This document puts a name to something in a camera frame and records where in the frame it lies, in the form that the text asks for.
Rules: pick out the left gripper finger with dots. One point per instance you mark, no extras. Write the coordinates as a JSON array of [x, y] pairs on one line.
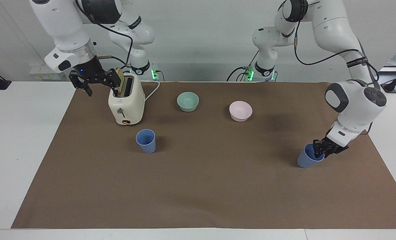
[[317, 148], [328, 150]]

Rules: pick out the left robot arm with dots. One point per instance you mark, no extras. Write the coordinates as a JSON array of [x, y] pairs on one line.
[[331, 30]]

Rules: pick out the white power strip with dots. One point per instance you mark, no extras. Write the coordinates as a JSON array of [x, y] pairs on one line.
[[46, 74]]

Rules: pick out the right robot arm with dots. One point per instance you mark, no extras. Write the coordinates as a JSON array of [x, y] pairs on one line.
[[63, 23]]

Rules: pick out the pink bowl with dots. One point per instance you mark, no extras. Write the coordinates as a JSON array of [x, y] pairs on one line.
[[240, 112]]

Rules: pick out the blue cup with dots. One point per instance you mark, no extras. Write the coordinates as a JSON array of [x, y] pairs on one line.
[[305, 160], [146, 141]]

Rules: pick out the cream white toaster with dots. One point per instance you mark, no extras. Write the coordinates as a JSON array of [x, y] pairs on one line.
[[128, 106]]

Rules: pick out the toast slice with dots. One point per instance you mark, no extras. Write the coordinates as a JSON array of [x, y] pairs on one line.
[[119, 81]]

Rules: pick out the green bowl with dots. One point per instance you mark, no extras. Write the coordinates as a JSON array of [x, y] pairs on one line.
[[188, 102]]

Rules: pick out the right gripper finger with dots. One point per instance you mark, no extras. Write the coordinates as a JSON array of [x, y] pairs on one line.
[[81, 83], [111, 78]]

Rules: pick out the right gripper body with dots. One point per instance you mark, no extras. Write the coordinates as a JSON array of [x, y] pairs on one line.
[[89, 66]]

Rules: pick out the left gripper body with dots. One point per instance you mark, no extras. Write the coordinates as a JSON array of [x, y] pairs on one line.
[[339, 147]]

